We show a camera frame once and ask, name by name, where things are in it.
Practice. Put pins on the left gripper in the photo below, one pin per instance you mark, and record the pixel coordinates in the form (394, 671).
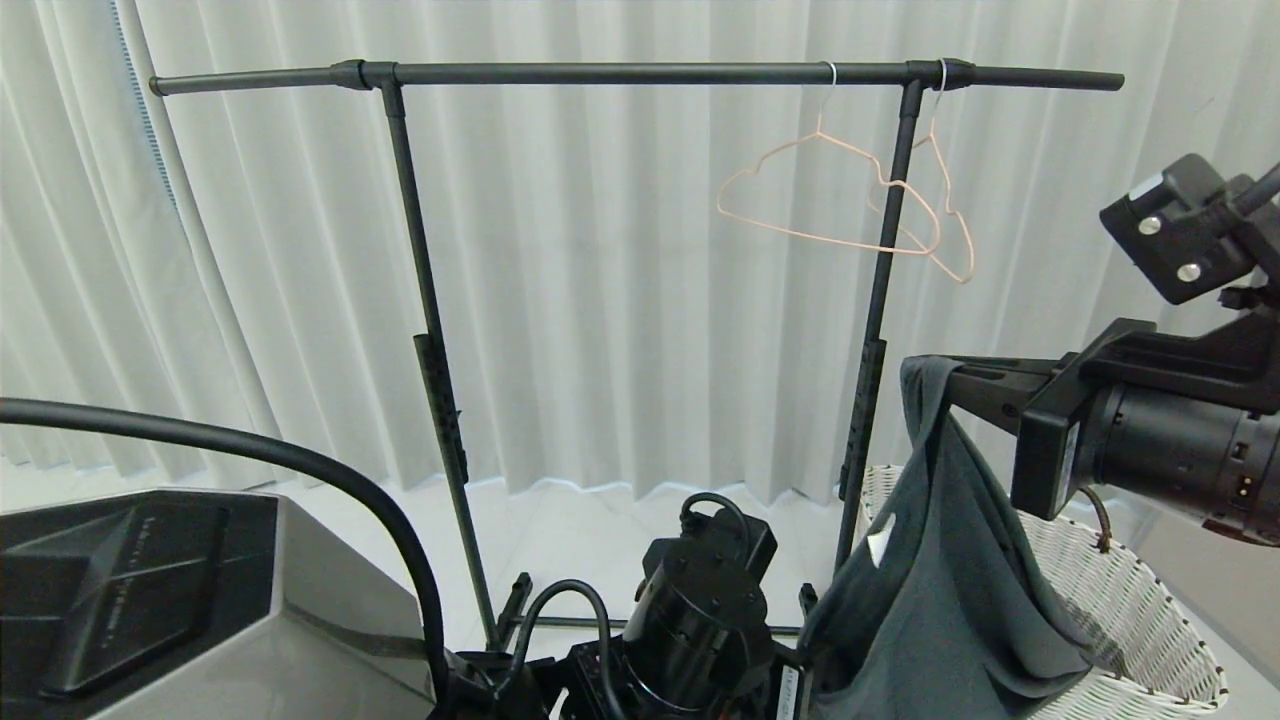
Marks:
(780, 695)

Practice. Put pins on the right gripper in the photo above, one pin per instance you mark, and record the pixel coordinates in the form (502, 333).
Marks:
(1170, 460)

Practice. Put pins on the dark grey t-shirt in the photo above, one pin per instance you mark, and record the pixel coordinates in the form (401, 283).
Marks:
(930, 600)

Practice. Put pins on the pink clothes hanger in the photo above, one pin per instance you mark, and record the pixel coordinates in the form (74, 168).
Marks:
(930, 138)
(820, 135)

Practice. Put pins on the white laundry basket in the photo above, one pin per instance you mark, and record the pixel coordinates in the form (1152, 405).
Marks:
(1130, 600)

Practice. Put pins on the black clothes rack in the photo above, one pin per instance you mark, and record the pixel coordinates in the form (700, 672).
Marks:
(640, 73)

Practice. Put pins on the white curtain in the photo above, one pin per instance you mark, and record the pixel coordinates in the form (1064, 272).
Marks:
(600, 300)

